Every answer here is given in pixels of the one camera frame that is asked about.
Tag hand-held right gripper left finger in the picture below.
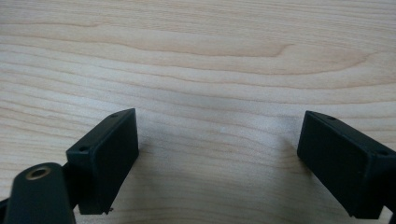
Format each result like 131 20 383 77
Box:
65 107 140 216

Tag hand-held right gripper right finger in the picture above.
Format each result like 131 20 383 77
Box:
296 109 396 220

